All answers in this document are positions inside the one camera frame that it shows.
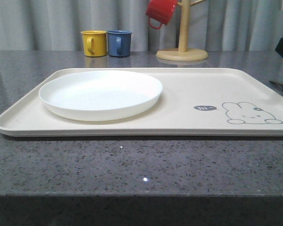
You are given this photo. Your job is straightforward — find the white round plate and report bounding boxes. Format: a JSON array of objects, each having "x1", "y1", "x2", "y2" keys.
[{"x1": 39, "y1": 70, "x2": 163, "y2": 121}]

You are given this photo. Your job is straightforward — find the silver fork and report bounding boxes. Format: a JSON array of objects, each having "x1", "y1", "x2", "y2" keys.
[{"x1": 269, "y1": 81, "x2": 283, "y2": 86}]

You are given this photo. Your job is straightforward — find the red mug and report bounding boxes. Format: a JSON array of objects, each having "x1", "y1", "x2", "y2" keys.
[{"x1": 146, "y1": 0, "x2": 177, "y2": 30}]

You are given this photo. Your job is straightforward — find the wooden mug tree stand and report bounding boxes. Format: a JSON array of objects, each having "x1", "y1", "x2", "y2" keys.
[{"x1": 156, "y1": 0, "x2": 208, "y2": 62}]

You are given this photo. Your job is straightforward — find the yellow mug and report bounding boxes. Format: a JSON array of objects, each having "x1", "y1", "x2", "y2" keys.
[{"x1": 81, "y1": 30, "x2": 107, "y2": 57}]

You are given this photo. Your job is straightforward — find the blue mug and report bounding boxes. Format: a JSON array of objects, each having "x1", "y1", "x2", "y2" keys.
[{"x1": 107, "y1": 30, "x2": 132, "y2": 57}]

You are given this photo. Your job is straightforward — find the cream rabbit serving tray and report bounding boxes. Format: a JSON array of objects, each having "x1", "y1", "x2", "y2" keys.
[{"x1": 0, "y1": 68, "x2": 283, "y2": 137}]

